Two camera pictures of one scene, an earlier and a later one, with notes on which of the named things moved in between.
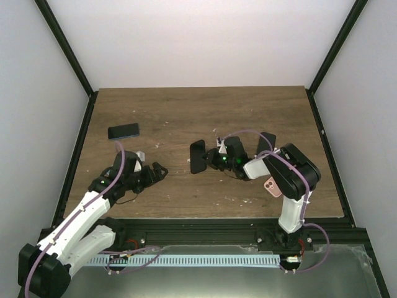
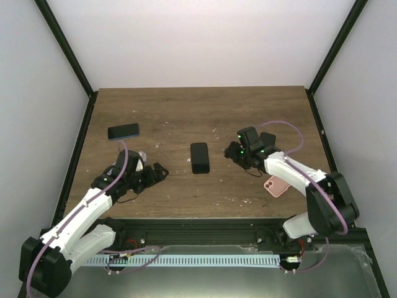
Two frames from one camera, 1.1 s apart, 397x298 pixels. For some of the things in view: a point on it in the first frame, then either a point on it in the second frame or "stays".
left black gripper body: (139, 184) stays
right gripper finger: (209, 162) -> (231, 156)
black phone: (197, 163) stays
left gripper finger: (153, 182) stays
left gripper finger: (160, 171) stays
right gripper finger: (209, 155) -> (234, 146)
